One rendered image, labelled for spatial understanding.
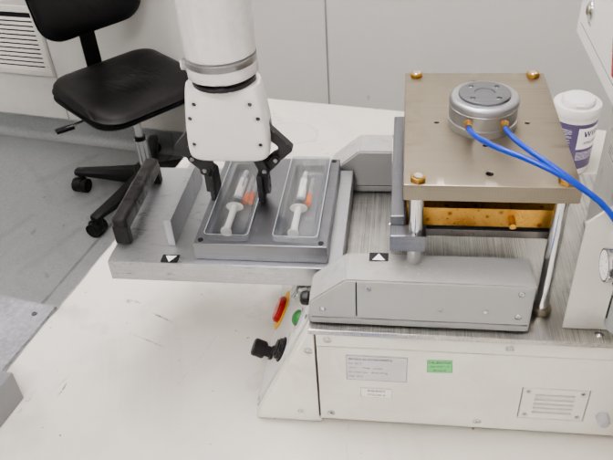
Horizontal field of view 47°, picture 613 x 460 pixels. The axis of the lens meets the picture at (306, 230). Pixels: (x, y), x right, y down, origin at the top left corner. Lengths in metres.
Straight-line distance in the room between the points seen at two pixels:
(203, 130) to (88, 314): 0.44
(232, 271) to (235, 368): 0.21
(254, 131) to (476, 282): 0.31
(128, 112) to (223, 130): 1.54
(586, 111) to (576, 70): 1.12
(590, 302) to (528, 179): 0.16
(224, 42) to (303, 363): 0.39
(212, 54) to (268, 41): 1.86
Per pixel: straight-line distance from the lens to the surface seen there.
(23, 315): 1.23
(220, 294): 1.16
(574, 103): 1.39
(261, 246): 0.85
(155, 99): 2.43
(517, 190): 0.75
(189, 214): 0.96
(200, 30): 0.79
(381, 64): 2.56
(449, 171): 0.76
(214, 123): 0.85
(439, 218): 0.80
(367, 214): 1.00
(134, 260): 0.90
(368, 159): 1.01
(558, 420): 0.95
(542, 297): 0.85
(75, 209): 2.84
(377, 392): 0.90
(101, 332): 1.15
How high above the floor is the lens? 1.52
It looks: 37 degrees down
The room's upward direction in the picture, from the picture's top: 4 degrees counter-clockwise
